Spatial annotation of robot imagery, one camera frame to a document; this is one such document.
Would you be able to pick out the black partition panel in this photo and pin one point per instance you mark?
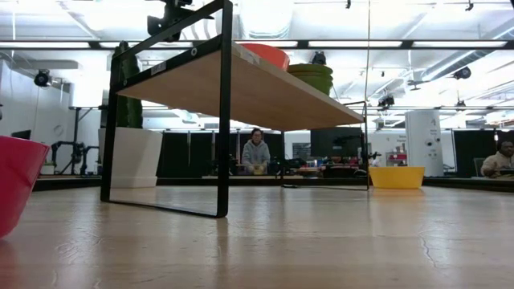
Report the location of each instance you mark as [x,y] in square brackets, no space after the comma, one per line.
[180,154]

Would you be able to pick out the black ceiling spotlight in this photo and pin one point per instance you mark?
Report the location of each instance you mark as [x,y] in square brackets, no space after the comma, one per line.
[42,78]
[462,73]

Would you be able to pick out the black aluminium rig frame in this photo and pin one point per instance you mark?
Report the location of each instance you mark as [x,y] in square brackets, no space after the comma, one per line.
[188,181]

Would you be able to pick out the person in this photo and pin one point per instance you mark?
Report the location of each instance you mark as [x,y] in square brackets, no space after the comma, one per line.
[498,162]
[255,154]

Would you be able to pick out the black monitor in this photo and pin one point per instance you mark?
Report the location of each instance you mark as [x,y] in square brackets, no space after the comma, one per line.
[335,142]

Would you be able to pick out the red plastic bowl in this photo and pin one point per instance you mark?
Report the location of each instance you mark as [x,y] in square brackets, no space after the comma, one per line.
[20,180]

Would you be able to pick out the white planter pot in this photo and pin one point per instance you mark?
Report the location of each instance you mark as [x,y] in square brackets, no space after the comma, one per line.
[136,160]

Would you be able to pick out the orange plastic bowl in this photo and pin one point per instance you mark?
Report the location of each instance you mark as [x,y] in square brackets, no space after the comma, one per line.
[269,54]

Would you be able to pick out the wooden shelf riser black legs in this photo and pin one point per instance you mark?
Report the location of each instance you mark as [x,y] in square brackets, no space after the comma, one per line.
[249,92]

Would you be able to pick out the green bowl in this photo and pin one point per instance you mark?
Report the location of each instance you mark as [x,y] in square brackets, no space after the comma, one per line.
[311,68]
[317,84]

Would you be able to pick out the yellow plastic bowl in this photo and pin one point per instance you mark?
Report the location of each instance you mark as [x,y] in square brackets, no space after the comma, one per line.
[396,178]

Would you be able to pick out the green cactus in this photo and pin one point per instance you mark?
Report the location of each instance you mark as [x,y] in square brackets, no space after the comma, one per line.
[130,112]

